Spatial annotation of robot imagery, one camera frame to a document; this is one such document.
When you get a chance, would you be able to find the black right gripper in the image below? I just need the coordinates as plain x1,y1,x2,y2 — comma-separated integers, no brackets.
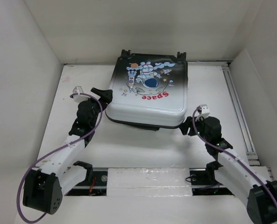
177,114,210,143

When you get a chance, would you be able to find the black white astronaut suitcase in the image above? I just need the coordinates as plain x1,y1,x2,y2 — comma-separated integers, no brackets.
105,49,188,129

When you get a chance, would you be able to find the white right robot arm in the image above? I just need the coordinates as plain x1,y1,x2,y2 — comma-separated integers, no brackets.
179,117,277,224

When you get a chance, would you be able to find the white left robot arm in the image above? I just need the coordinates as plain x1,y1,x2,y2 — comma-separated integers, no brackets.
22,86,113,215

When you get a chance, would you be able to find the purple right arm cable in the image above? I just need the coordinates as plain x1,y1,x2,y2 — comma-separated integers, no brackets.
192,107,277,224

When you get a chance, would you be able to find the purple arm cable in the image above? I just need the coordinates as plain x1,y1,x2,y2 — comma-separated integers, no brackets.
192,107,277,224
16,92,104,217

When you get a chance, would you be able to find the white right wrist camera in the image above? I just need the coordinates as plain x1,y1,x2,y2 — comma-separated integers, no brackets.
196,105,210,120

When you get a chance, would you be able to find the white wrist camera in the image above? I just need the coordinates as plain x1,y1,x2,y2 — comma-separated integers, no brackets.
70,86,84,103
196,105,210,120

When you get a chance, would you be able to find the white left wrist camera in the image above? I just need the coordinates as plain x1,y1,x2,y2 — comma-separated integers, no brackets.
70,86,84,103

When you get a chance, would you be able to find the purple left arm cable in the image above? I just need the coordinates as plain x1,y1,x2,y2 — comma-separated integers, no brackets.
16,92,104,217

